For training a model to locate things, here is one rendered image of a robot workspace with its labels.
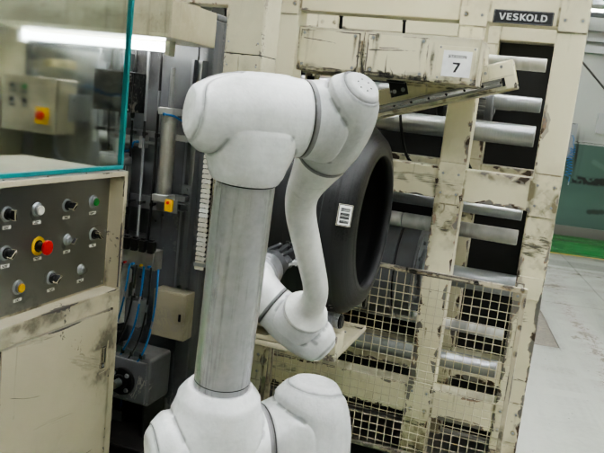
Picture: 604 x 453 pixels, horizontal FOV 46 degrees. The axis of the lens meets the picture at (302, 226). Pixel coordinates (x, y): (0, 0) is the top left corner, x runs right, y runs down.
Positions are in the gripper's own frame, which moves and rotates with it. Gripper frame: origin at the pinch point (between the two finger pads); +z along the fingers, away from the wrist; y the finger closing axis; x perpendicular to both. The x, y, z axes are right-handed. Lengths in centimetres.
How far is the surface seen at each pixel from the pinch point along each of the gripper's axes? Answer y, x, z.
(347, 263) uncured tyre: -12.3, 5.9, 8.4
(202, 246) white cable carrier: 43, 16, 28
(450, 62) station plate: -27, -48, 58
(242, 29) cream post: 34, -54, 33
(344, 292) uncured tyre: -11.2, 16.1, 11.9
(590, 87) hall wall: -94, 28, 988
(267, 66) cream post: 27, -44, 37
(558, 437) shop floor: -86, 140, 173
